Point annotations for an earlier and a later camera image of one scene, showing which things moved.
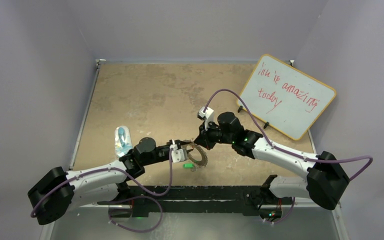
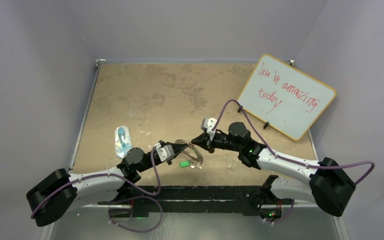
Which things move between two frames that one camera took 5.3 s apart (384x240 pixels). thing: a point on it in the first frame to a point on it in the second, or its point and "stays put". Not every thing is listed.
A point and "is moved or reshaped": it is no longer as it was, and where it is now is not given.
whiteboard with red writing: (284, 98) stays put
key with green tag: (188, 165) is moved or reshaped
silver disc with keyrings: (203, 162) is moved or reshaped
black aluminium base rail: (259, 200) stays put
